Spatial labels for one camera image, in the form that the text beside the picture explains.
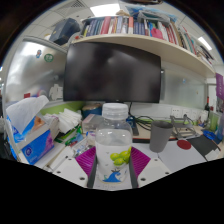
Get small blue electronics box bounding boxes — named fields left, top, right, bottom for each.
left=125, top=114, right=137, bottom=130

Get purple hanging banner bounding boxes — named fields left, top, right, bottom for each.
left=215, top=72, right=224, bottom=101

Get grey metal laptop stand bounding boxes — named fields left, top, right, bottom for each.
left=169, top=114, right=198, bottom=140

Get clear plastic box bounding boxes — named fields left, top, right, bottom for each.
left=81, top=113, right=103, bottom=134

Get plain white paper sheet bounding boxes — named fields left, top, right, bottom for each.
left=158, top=141, right=208, bottom=174

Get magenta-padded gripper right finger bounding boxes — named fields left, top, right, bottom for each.
left=128, top=146, right=172, bottom=190

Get clear plastic drink bottle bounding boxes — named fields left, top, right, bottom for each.
left=94, top=102, right=134, bottom=185

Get pile of white cloths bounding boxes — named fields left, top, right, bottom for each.
left=44, top=108, right=83, bottom=134

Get black cables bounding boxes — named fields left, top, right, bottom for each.
left=133, top=114, right=155, bottom=132

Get dark wine bottle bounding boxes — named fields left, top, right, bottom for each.
left=204, top=96, right=212, bottom=113

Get black computer monitor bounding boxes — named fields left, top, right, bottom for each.
left=63, top=41, right=163, bottom=104

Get coiled blue cable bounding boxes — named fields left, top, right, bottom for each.
left=202, top=129, right=219, bottom=141

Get blue tissue box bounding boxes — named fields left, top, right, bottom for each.
left=4, top=94, right=60, bottom=166

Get grey cup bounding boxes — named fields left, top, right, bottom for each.
left=149, top=120, right=174, bottom=154

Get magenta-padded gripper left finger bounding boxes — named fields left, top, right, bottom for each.
left=53, top=146, right=98, bottom=190

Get ceiling lights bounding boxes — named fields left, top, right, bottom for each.
left=89, top=3, right=213, bottom=52

